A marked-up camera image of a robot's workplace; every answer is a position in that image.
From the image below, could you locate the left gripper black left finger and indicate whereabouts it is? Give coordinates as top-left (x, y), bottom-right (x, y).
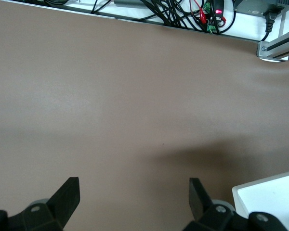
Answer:
top-left (0, 177), bottom-right (81, 231)

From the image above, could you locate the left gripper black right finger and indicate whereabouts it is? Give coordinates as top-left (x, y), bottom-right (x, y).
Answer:
top-left (183, 177), bottom-right (289, 231)

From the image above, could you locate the white tray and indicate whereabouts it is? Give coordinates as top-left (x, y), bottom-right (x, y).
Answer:
top-left (232, 169), bottom-right (289, 231)

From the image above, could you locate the brown table mat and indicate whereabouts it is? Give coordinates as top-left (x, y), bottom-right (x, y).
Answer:
top-left (0, 0), bottom-right (289, 231)

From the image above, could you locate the green terminal circuit board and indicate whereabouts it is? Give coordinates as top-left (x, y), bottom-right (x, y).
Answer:
top-left (205, 16), bottom-right (221, 35)

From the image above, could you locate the white side ledge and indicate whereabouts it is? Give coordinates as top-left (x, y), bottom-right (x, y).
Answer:
top-left (38, 0), bottom-right (289, 46)

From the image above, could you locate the red alligator clip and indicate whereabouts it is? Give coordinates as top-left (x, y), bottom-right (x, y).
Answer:
top-left (197, 7), bottom-right (207, 24)

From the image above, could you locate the black device with red light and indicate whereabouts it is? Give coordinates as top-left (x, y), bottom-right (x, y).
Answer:
top-left (210, 0), bottom-right (226, 21)

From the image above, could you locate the grey power supply box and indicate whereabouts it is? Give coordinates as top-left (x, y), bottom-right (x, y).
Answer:
top-left (233, 0), bottom-right (289, 18)

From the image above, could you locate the dark grey metal bar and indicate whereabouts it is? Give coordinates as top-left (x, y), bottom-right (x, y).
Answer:
top-left (114, 0), bottom-right (145, 5)

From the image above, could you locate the aluminium camera post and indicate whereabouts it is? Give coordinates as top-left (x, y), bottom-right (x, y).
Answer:
top-left (256, 28), bottom-right (289, 62)

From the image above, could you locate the black power plug cord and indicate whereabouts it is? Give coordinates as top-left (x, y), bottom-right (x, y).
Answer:
top-left (258, 8), bottom-right (285, 43)

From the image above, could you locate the black cable bundle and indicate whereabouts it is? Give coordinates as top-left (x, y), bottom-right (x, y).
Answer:
top-left (91, 0), bottom-right (237, 33)

